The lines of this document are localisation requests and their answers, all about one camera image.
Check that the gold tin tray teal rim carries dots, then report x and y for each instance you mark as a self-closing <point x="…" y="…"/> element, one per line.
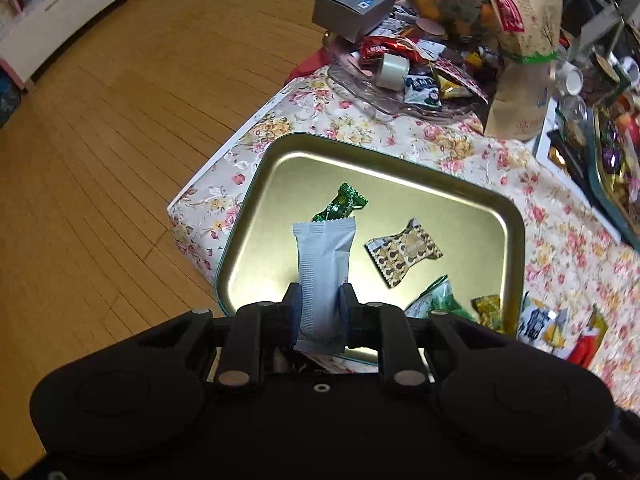
<point x="280" y="185"/>

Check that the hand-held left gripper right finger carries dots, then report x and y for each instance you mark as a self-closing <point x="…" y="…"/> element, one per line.
<point x="349" y="310"/>

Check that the clear tape roll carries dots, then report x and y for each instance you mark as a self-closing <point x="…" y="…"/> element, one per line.
<point x="391" y="71"/>

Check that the green white snack packet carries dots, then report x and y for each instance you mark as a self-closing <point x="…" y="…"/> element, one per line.
<point x="437" y="300"/>

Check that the small blue white packet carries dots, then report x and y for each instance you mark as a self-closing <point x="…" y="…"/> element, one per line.
<point x="422" y="91"/>

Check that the white cabinet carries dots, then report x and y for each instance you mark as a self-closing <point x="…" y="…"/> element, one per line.
<point x="60" y="15"/>

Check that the olive yellow snack packet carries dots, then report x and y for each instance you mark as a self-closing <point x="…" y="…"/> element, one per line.
<point x="487" y="312"/>

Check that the small clear plastic jar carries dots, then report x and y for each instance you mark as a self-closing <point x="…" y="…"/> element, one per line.
<point x="571" y="120"/>

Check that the large kraft paper bag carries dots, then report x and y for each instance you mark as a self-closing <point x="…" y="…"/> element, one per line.
<point x="525" y="60"/>

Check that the floral tablecloth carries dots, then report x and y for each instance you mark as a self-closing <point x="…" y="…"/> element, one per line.
<point x="450" y="145"/>

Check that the brown heart-pattern candy packet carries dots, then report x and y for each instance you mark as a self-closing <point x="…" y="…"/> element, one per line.
<point x="405" y="252"/>

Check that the teal gold candy tray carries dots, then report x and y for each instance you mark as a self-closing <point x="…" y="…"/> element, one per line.
<point x="617" y="170"/>

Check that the red white snack packet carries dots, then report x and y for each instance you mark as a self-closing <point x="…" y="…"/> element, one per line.
<point x="590" y="340"/>

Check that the grey snack bar packet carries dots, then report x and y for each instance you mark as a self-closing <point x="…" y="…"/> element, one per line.
<point x="322" y="260"/>

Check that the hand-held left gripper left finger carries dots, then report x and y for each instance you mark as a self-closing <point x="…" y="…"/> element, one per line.
<point x="294" y="310"/>

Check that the dark green candy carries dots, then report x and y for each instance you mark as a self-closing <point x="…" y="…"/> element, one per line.
<point x="342" y="202"/>

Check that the grey cardboard box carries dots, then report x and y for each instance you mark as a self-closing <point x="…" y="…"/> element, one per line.
<point x="350" y="5"/>

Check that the blue white snack packet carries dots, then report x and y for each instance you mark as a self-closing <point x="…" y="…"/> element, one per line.
<point x="532" y="320"/>

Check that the clear glass dish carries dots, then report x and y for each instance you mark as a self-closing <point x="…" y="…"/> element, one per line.
<point x="370" y="95"/>

